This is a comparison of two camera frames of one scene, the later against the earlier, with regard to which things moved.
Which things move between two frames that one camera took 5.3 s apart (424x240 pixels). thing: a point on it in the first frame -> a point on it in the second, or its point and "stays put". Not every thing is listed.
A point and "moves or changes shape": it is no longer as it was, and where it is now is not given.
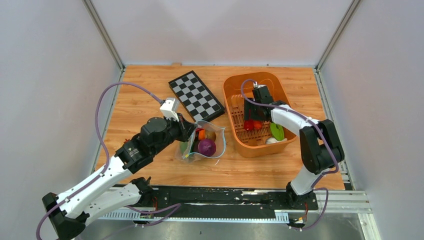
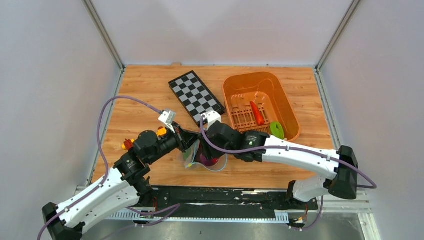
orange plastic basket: (252, 143) stays put
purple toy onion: (207, 147) moves or changes shape
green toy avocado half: (277, 130) stays put
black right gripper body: (254, 114) -> (211, 151)
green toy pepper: (183, 146) moves or changes shape
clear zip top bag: (208, 141) moves or changes shape
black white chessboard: (199, 101) stays put
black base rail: (209, 199) stays put
